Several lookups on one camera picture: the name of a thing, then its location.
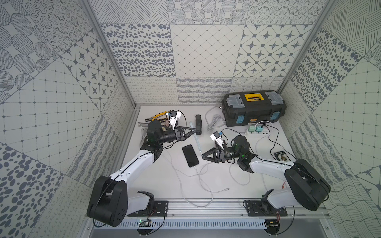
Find white power strip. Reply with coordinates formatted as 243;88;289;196
245;129;270;138

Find yellow black pliers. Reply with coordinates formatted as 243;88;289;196
145;111;172;122

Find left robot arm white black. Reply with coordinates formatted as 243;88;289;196
86;118;202;227

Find black toolbox yellow handle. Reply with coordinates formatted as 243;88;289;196
221;90;287;127

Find blue case phone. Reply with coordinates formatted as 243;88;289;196
182;144;199;168

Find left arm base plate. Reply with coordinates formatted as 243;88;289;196
128;200;169;217

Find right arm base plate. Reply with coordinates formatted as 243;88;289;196
243;199;288;217

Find aluminium front rail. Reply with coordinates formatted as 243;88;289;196
86;198;331;220

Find green charger plug right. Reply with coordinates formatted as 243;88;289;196
256;125;264;132

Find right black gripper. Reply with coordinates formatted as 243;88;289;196
201;146;241;164

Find white charging cable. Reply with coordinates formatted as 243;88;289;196
166;148;214;208
202;162;252;194
196;153;215;194

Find black ribbed cylinder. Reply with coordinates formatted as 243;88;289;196
195;115;202;135

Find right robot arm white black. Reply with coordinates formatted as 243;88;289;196
202;135;331;216

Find coiled grey power cord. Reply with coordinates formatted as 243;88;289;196
204;105;227;132

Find green case phone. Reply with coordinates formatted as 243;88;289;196
194;134;202;156

